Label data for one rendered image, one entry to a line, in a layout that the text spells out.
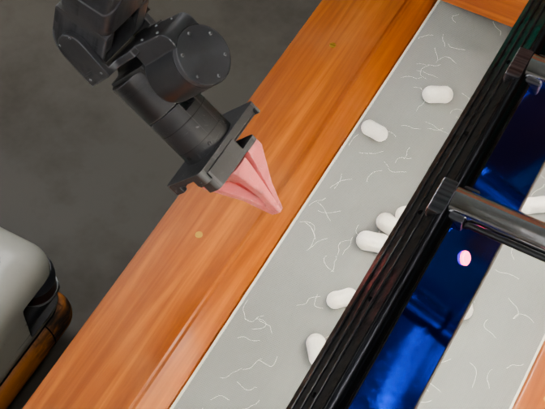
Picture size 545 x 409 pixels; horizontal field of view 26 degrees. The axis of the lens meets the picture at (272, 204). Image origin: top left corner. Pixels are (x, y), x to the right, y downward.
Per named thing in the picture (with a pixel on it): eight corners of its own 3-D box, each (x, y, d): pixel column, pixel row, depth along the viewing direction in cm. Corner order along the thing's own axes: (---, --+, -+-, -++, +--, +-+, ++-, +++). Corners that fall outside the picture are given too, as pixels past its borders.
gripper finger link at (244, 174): (319, 170, 118) (256, 105, 115) (285, 223, 114) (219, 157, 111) (281, 184, 123) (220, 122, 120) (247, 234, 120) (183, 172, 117)
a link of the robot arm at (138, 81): (127, 49, 115) (95, 88, 112) (162, 27, 110) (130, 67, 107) (177, 99, 117) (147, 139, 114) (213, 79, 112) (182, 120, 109)
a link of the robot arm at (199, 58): (107, -11, 114) (51, 42, 109) (166, -55, 105) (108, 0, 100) (188, 83, 117) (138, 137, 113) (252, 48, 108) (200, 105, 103)
